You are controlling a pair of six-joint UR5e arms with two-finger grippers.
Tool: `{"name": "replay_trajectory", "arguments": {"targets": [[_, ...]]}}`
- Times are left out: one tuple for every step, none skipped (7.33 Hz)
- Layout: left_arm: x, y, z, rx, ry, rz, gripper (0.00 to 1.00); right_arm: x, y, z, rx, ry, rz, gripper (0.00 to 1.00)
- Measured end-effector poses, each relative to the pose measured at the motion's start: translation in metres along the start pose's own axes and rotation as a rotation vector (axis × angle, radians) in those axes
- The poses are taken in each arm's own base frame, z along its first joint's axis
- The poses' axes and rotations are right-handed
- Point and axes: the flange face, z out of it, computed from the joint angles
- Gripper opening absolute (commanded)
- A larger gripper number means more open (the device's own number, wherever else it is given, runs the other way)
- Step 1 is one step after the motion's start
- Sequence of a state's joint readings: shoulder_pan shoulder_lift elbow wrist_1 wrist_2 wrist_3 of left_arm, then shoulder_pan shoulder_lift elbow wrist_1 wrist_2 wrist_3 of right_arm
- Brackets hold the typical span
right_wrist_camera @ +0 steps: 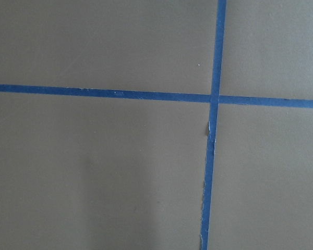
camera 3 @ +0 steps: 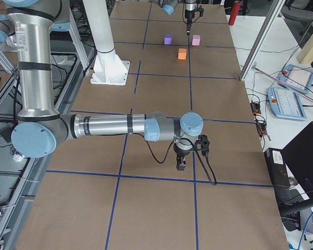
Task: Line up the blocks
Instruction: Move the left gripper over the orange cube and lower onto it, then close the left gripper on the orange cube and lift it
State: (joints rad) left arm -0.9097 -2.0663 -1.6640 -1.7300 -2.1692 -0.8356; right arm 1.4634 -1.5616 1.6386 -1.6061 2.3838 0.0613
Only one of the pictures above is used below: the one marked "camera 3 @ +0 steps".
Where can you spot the blue teach pendant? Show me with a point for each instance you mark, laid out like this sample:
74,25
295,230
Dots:
285,104
296,77

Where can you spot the black laptop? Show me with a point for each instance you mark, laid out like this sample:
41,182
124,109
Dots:
298,156

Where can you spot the aluminium frame post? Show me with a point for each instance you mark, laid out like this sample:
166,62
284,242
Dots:
265,28

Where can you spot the near blue teach pendant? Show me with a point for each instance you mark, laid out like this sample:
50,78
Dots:
285,104

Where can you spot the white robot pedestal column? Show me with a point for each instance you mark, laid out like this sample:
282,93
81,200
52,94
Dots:
108,68

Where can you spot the purple foam cube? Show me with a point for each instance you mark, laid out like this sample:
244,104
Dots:
168,39

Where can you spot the pink foam cube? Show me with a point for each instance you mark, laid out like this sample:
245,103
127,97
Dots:
196,40

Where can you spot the red cylinder tube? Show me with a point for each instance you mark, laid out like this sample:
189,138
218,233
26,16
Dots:
234,12

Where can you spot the far blue teach pendant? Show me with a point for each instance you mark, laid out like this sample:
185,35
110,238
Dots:
296,77

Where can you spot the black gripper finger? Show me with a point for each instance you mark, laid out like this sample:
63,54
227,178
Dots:
188,28

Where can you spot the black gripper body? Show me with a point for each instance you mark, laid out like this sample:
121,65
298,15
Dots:
189,13
180,153

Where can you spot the metal reacher grabber stick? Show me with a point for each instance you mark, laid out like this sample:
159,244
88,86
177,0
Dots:
283,84

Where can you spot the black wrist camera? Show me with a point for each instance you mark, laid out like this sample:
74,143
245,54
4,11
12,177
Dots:
199,10
203,144

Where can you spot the orange foam cube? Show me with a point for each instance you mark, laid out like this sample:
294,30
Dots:
182,54

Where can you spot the black computer box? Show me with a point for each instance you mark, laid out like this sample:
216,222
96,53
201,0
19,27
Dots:
276,168

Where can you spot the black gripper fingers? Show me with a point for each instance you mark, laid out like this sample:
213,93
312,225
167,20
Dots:
180,163

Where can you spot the orange black connector strip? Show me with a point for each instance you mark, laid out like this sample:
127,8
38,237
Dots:
260,121

